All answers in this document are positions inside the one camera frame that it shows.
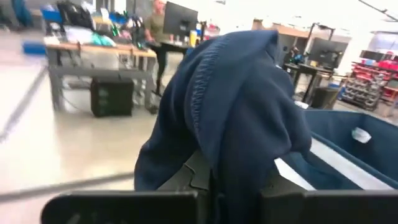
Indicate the white tag in fabric bin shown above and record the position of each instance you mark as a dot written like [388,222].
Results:
[361,134]

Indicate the person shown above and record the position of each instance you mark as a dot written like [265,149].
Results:
[155,26]

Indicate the black box under workbench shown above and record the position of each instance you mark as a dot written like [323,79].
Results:
[112,98]

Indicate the blue box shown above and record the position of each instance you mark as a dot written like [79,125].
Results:
[34,48]

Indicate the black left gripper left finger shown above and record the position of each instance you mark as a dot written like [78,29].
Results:
[124,208]

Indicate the black trash bin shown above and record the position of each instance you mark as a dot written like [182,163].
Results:
[323,98]

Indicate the yellow bottle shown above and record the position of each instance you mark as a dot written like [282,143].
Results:
[193,38]

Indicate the black bag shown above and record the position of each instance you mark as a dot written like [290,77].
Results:
[74,14]

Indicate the black standing desk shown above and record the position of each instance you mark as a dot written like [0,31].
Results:
[174,46]

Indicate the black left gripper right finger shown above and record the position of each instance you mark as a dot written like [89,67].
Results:
[326,208]

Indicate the blue plastic crate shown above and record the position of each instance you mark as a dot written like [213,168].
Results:
[51,15]

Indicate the wooden top workbench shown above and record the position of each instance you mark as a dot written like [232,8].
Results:
[102,48]

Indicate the navy striped fabric bin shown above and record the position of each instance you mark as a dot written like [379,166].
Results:
[382,149]

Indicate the red parts shelf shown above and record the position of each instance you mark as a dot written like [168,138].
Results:
[363,84]

